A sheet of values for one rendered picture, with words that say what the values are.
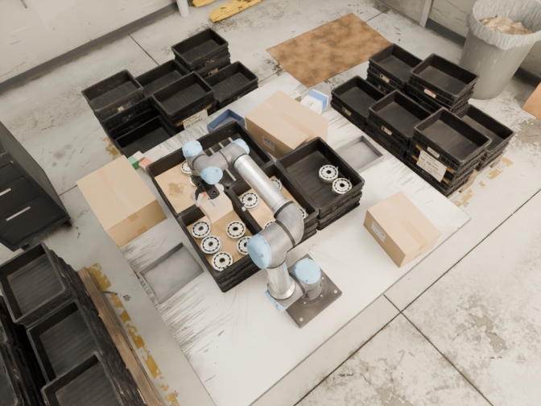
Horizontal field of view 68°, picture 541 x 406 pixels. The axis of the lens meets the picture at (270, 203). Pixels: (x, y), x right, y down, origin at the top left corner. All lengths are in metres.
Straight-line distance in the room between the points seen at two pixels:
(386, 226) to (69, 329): 1.86
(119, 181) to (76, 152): 1.67
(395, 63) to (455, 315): 2.04
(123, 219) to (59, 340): 0.85
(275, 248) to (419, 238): 0.88
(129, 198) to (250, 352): 1.01
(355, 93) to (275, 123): 1.28
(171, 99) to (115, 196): 1.25
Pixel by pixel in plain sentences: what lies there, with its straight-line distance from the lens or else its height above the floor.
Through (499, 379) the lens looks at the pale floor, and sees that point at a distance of 2.90.
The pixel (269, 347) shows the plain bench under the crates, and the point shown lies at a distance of 1.98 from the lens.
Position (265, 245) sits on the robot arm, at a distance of 1.40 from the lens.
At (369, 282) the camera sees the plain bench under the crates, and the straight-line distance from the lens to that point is 2.10.
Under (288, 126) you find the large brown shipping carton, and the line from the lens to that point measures 2.39.
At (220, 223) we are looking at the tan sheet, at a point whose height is 0.83.
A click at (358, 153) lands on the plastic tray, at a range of 2.53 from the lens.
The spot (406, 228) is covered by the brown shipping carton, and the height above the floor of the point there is 0.86.
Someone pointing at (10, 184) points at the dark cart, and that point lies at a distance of 3.05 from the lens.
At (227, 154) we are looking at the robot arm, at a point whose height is 1.43.
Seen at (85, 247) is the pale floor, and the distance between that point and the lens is 3.36.
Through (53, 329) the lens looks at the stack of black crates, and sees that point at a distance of 2.73.
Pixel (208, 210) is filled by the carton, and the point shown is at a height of 1.12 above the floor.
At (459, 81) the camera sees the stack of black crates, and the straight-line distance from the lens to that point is 3.45.
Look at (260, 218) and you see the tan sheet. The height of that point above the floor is 0.83.
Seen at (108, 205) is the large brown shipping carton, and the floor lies 0.90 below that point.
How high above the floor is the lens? 2.63
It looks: 57 degrees down
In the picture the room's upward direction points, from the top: 7 degrees counter-clockwise
